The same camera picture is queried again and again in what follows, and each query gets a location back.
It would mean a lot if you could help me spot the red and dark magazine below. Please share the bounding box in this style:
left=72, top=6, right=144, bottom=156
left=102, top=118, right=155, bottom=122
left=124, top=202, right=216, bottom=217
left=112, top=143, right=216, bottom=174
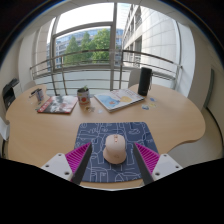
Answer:
left=36, top=95, right=79, bottom=115

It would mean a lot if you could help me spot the metal balcony railing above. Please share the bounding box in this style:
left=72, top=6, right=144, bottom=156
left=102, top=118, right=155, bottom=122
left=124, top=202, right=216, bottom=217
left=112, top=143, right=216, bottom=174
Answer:
left=29, top=49, right=184, bottom=96

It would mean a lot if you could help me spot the dark stapler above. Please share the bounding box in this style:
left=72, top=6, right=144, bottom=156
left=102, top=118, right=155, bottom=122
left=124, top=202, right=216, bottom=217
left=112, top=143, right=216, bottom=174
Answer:
left=29, top=87, right=41, bottom=98

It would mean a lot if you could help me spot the printed can with plant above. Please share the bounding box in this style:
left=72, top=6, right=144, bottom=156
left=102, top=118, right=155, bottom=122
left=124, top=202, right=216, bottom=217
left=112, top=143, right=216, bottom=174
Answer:
left=76, top=85, right=91, bottom=105

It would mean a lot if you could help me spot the printed white and blue cup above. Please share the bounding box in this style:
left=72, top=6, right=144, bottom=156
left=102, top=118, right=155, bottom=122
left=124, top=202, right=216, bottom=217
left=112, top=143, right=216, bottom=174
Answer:
left=35, top=88, right=45, bottom=104

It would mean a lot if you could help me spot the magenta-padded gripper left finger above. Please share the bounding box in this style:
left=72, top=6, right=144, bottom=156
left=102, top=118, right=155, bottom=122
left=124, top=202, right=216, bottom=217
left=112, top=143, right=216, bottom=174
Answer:
left=40, top=142, right=93, bottom=186

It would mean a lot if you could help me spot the black cylindrical bottle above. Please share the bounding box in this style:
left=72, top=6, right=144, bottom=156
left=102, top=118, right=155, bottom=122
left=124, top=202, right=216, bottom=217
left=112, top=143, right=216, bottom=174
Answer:
left=137, top=66, right=153, bottom=97

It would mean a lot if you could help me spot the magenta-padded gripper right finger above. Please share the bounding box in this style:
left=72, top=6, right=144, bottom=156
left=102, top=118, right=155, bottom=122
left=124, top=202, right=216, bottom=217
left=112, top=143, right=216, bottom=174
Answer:
left=133, top=142, right=184, bottom=186

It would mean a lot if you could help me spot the light blue picture book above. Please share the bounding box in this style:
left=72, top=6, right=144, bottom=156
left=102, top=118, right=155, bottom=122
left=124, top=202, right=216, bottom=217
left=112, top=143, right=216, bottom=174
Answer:
left=93, top=87, right=146, bottom=113

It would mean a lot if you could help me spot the blue patterned mouse pad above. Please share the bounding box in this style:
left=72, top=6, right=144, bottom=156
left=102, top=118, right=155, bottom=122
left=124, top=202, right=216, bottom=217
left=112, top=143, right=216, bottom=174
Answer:
left=73, top=121, right=160, bottom=184

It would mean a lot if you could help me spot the beige computer mouse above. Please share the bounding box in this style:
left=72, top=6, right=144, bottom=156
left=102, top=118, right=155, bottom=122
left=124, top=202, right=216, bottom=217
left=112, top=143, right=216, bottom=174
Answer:
left=102, top=133, right=128, bottom=165

